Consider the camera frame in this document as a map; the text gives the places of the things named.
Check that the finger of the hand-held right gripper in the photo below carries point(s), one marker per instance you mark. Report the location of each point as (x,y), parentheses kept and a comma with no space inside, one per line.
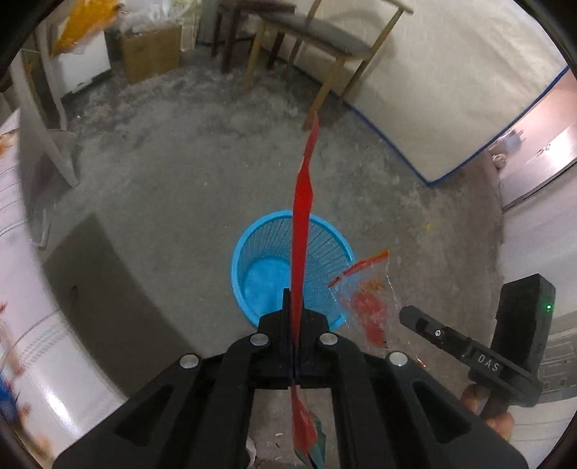
(428,327)

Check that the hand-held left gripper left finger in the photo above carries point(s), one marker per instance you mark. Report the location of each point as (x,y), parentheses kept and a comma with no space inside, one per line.
(277,342)

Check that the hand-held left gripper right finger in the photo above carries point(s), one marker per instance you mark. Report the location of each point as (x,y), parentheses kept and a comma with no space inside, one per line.
(311,347)

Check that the blue plastic mesh basket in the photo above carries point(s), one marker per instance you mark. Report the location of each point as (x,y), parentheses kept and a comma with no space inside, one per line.
(266,279)

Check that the clear plastic bag red print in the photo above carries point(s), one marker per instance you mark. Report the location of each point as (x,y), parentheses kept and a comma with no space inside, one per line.
(367,306)

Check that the red snack wrapper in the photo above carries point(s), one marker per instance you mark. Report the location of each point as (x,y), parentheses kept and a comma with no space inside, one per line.
(301,203)

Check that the person's right hand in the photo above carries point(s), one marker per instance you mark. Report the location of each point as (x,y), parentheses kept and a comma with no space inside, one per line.
(498,424)

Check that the white mattress blue trim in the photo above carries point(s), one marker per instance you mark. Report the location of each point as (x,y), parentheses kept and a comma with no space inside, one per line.
(450,90)

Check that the floral tablecloth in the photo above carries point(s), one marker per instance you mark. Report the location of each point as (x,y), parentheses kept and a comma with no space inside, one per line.
(27,279)

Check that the dark wooden stool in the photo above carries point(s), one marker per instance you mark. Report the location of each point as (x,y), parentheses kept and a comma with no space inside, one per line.
(230,40)

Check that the cardboard box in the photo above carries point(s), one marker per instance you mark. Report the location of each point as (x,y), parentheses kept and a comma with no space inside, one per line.
(151,54)

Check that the wooden chair grey seat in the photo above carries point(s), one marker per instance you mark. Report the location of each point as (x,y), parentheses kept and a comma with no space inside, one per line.
(315,29)

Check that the white cabinet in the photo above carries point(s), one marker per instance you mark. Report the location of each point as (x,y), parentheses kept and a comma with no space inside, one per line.
(85,63)

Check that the pile of clear plastic bags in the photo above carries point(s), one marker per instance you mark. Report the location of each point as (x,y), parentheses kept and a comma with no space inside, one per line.
(148,16)

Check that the yellow plastic bag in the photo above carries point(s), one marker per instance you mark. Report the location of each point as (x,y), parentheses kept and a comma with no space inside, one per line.
(81,22)

